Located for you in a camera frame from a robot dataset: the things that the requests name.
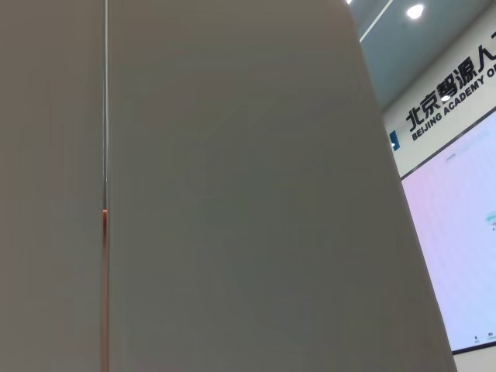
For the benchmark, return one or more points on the small blue wall logo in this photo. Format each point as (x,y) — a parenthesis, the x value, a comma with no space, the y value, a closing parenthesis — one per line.
(393,140)

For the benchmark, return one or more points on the round ceiling light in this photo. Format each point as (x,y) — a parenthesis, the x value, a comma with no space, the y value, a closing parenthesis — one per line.
(415,11)

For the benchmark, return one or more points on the large bright display screen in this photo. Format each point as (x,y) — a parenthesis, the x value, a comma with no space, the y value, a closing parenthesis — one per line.
(453,240)

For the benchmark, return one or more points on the black wall sign lettering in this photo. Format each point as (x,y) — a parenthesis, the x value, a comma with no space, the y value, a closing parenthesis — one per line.
(445,97)

